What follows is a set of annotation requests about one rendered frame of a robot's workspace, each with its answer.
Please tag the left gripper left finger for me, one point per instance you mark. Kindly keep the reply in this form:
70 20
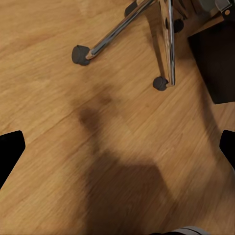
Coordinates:
12 145

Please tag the swivel chair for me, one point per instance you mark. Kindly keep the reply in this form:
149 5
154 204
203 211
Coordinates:
83 55

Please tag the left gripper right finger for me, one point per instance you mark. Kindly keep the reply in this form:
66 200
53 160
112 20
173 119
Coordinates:
227 146

